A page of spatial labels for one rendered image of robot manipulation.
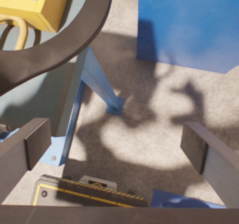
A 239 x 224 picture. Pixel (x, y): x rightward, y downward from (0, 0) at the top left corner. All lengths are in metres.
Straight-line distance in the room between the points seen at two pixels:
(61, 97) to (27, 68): 0.13
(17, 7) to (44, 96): 0.15
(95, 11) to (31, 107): 0.21
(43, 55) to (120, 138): 1.20
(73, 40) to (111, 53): 1.32
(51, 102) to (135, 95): 1.10
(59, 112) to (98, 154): 1.09
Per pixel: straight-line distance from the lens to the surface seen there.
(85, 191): 1.13
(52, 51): 0.20
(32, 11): 0.34
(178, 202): 1.47
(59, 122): 0.32
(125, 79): 1.42
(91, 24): 0.20
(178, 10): 0.94
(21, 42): 0.36
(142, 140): 1.36
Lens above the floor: 1.35
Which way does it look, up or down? 80 degrees down
